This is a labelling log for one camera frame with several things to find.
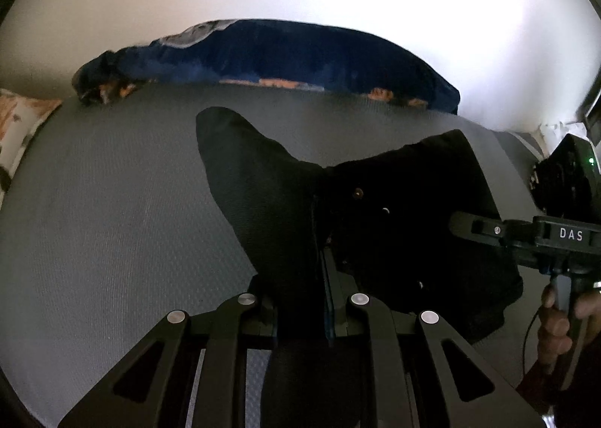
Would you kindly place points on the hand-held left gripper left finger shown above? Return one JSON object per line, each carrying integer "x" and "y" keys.
{"x": 266, "y": 317}

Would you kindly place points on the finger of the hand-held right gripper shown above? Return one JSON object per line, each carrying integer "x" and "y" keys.
{"x": 488, "y": 230}

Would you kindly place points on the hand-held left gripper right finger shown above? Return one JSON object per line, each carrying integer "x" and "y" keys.
{"x": 329, "y": 310}

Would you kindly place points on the black pants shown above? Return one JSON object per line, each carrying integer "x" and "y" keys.
{"x": 263, "y": 183}

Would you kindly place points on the person's right hand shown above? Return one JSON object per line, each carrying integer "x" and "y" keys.
{"x": 551, "y": 327}

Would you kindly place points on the grey textured mattress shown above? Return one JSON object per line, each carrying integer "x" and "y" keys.
{"x": 117, "y": 221}

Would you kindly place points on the navy printed blanket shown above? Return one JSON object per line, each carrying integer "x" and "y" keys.
{"x": 291, "y": 54}

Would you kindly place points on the orange printed pillow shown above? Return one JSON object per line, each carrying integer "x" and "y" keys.
{"x": 23, "y": 127}

